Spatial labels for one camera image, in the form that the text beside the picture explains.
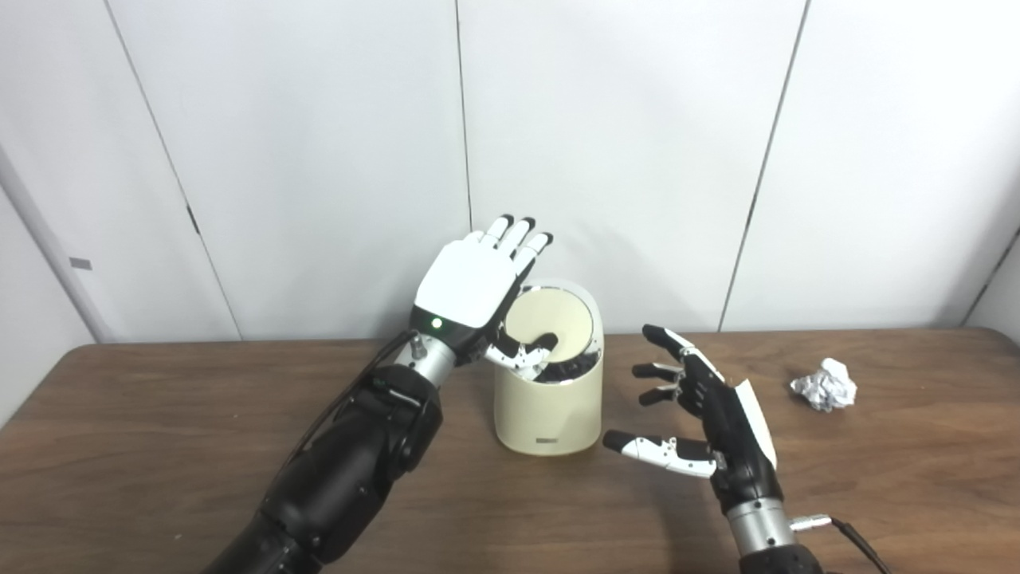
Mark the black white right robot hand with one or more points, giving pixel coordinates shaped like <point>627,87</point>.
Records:
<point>737,446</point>

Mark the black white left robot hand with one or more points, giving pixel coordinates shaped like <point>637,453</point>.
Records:
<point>466,279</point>

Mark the foil ball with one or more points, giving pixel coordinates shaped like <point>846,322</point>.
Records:
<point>825,387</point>

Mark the round cream bin lid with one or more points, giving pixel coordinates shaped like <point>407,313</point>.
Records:
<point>567,317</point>

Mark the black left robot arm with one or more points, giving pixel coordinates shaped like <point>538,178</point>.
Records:
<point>343,478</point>

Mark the black bin liner bag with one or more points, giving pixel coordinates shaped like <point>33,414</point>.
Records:
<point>574,368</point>

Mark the cream-colored cylindrical bin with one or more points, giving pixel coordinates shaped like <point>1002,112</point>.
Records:
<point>548,414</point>

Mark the small gray wall tag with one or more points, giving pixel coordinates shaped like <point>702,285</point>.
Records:
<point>80,263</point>

